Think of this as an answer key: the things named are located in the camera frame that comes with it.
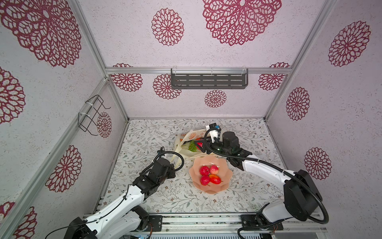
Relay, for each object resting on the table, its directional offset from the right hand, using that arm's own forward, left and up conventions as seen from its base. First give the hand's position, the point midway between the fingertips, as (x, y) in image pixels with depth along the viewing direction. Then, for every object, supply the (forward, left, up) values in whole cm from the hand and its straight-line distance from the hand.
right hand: (197, 139), depth 78 cm
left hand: (-9, +13, -13) cm, 21 cm away
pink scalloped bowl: (-9, -17, -21) cm, 28 cm away
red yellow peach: (-8, -10, -19) cm, 23 cm away
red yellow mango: (-13, -10, -20) cm, 26 cm away
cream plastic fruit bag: (-2, +9, -7) cm, 11 cm away
